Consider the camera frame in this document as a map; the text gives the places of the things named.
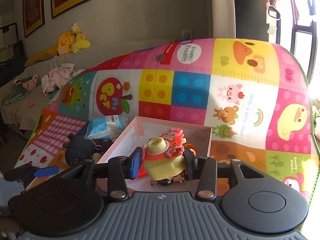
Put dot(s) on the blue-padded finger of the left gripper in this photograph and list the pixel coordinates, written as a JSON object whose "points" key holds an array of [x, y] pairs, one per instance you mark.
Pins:
{"points": [[46, 172]]}

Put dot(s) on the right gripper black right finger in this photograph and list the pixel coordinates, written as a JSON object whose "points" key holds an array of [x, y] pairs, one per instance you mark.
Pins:
{"points": [[203, 169]]}

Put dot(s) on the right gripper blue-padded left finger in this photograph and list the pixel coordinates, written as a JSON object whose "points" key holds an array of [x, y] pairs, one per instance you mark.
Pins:
{"points": [[120, 169]]}

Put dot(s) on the orange plastic scoop toy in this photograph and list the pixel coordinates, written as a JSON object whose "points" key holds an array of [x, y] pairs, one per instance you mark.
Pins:
{"points": [[192, 148]]}

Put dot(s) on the black plush bear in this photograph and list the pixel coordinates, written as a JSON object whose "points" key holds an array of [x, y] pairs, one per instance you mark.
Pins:
{"points": [[79, 149]]}

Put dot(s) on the blue wet wipes pack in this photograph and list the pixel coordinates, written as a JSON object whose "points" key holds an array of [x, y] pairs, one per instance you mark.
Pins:
{"points": [[106, 127]]}

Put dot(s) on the pink cardboard box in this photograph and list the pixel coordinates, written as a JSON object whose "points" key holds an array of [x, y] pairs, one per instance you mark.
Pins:
{"points": [[137, 134]]}

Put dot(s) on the grey sofa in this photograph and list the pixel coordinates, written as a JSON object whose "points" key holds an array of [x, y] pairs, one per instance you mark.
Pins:
{"points": [[22, 116]]}

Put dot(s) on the colourful cartoon play mat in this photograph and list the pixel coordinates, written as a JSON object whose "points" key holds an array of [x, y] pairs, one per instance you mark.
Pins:
{"points": [[252, 94]]}

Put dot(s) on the white pink crumpled cloth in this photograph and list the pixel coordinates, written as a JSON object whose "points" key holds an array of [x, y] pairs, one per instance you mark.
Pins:
{"points": [[58, 77]]}

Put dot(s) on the yellow duck plush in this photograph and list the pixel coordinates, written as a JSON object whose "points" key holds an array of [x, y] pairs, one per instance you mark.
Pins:
{"points": [[80, 41]]}

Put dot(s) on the yellow tiger plush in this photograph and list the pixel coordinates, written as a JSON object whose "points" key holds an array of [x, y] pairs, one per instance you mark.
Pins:
{"points": [[63, 47]]}

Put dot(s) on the red gold framed picture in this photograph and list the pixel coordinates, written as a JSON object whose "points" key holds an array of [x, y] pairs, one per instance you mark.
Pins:
{"points": [[33, 15]]}

